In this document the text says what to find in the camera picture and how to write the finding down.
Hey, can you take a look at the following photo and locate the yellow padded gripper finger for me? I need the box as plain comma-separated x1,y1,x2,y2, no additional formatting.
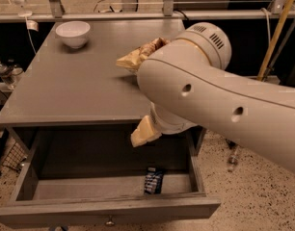
130,115,161,147

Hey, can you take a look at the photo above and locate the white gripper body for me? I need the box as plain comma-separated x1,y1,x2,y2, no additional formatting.
149,103,196,135

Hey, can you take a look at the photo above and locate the dark blue rxbar wrapper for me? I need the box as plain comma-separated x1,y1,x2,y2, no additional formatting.
144,167,164,194

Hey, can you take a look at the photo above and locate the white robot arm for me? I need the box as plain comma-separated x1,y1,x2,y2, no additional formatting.
137,22,295,173

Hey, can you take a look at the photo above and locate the open grey top drawer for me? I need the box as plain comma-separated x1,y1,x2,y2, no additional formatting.
0,128,221,228

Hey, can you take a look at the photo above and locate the round metal drawer knob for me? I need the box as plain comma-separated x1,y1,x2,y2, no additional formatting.
105,216,115,227

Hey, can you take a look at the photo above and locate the grey cabinet counter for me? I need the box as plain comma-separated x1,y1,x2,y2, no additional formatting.
0,18,206,156

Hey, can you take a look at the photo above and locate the yellow brown chip bag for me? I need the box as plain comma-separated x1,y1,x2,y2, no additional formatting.
116,38,170,74

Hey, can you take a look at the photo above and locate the plastic bottle on floor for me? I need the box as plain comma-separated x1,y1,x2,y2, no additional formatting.
228,148,239,172

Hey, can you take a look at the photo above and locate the white ceramic bowl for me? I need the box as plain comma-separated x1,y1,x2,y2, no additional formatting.
55,21,91,49

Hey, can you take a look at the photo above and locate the clear plastic water bottle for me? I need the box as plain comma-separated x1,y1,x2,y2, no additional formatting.
0,62,14,90

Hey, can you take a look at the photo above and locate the yellow wooden pole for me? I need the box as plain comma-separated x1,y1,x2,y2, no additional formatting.
256,0,295,81

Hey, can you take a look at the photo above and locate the black wire basket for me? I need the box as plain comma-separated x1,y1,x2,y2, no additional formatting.
3,142,27,172

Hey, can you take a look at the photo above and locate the grey metal rail shelf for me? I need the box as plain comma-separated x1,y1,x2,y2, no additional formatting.
0,0,295,22

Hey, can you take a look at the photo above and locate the white cable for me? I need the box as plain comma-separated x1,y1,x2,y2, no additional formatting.
261,7,273,46

